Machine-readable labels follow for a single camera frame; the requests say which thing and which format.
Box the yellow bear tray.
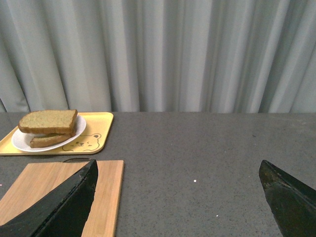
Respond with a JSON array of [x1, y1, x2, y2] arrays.
[[0, 112, 114, 156]]

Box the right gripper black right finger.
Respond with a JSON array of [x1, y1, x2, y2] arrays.
[[259, 160, 316, 237]]

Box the white round plate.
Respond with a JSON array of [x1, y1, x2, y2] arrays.
[[11, 115, 86, 153]]

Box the grey curtain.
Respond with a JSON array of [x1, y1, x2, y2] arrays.
[[0, 0, 316, 113]]

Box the bamboo cutting board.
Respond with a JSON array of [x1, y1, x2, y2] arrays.
[[0, 160, 124, 237]]

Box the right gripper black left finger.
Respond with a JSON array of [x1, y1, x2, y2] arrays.
[[0, 159, 98, 237]]

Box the bread slice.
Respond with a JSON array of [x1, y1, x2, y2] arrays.
[[18, 110, 78, 134], [29, 132, 75, 148]]

